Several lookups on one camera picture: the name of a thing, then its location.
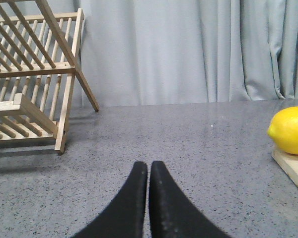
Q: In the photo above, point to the wooden dish rack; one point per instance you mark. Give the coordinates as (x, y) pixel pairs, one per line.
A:
(38, 68)

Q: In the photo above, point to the wooden cutting board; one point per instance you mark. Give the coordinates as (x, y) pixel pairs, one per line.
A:
(288, 162)

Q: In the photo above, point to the yellow lemon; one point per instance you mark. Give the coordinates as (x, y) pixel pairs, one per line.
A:
(283, 130)

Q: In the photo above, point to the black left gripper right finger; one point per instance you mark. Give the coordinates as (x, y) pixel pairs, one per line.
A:
(171, 213)

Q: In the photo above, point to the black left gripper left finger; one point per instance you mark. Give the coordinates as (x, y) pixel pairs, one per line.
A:
(124, 215)

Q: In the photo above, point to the grey curtain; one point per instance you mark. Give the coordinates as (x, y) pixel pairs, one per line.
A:
(148, 52)

